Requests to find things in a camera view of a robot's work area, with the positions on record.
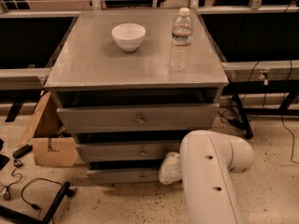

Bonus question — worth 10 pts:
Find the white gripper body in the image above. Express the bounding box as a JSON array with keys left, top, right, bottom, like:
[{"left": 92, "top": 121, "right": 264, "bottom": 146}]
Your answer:
[{"left": 158, "top": 152, "right": 182, "bottom": 185}]

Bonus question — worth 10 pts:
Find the grey bottom drawer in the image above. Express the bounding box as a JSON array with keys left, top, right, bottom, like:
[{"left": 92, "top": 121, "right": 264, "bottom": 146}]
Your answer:
[{"left": 87, "top": 160, "right": 163, "bottom": 185}]

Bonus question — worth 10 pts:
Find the grey drawer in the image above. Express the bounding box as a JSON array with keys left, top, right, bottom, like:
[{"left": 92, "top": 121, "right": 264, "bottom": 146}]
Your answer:
[
  {"left": 57, "top": 104, "right": 219, "bottom": 133},
  {"left": 87, "top": 160, "right": 163, "bottom": 185},
  {"left": 76, "top": 140, "right": 180, "bottom": 162}
]

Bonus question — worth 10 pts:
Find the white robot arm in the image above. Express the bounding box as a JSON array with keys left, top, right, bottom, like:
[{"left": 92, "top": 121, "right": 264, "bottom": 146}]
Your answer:
[{"left": 159, "top": 130, "right": 254, "bottom": 224}]

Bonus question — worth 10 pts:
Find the grey middle drawer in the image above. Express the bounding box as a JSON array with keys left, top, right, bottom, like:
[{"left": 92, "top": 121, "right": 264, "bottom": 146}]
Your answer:
[{"left": 76, "top": 140, "right": 180, "bottom": 162}]

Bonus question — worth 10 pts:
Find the grey drawer cabinet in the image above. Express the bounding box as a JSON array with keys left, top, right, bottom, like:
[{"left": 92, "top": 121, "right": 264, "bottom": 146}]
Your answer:
[{"left": 44, "top": 8, "right": 230, "bottom": 185}]

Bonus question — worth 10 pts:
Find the grey top drawer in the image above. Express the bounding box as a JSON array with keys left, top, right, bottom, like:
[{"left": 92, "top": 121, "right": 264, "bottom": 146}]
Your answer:
[{"left": 57, "top": 104, "right": 219, "bottom": 133}]

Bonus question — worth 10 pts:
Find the black table leg right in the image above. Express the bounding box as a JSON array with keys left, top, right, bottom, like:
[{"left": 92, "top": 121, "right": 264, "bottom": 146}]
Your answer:
[{"left": 233, "top": 93, "right": 253, "bottom": 139}]

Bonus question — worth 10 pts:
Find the black stand base left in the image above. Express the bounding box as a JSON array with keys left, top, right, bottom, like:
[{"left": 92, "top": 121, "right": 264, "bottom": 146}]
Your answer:
[{"left": 0, "top": 182, "right": 75, "bottom": 224}]

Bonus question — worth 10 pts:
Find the brown cardboard box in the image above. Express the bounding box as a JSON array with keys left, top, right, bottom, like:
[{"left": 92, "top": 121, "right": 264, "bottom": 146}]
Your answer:
[{"left": 18, "top": 91, "right": 78, "bottom": 167}]

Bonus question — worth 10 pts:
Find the clear plastic water bottle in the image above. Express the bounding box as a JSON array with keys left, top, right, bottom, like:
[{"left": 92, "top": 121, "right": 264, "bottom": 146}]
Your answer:
[{"left": 170, "top": 7, "right": 193, "bottom": 71}]

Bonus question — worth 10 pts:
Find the white ceramic bowl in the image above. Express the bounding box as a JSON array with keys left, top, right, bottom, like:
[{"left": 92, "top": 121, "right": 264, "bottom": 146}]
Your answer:
[{"left": 111, "top": 23, "right": 146, "bottom": 51}]

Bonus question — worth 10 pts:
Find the black device on floor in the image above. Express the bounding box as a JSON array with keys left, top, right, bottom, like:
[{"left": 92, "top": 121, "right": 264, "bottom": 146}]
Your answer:
[{"left": 13, "top": 144, "right": 33, "bottom": 159}]

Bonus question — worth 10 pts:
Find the black cables right floor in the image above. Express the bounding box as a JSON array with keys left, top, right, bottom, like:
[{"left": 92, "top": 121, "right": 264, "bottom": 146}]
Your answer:
[{"left": 217, "top": 61, "right": 269, "bottom": 129}]

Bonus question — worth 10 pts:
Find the black cable on floor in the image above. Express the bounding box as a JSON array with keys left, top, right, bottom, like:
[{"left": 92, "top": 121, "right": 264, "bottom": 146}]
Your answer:
[{"left": 0, "top": 159, "right": 64, "bottom": 219}]

